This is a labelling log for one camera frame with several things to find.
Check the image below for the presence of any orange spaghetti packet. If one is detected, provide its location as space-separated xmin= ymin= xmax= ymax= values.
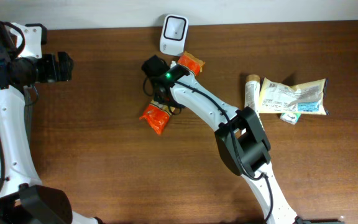
xmin=139 ymin=52 xmax=205 ymax=135

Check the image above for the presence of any white tube with gold cap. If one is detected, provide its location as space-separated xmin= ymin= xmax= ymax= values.
xmin=244 ymin=74 xmax=264 ymax=128

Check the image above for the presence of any teal tissue pack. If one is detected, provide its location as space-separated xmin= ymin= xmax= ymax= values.
xmin=280 ymin=113 xmax=301 ymax=125

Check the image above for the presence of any white crinkled snack bag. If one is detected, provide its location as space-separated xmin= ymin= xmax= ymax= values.
xmin=259 ymin=78 xmax=329 ymax=115

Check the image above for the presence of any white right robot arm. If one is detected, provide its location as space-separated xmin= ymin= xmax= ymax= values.
xmin=150 ymin=64 xmax=299 ymax=224

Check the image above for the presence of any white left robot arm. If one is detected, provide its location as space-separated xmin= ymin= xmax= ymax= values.
xmin=0 ymin=21 xmax=99 ymax=223

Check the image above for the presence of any white barcode scanner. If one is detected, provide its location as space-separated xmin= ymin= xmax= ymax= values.
xmin=159 ymin=14 xmax=189 ymax=57

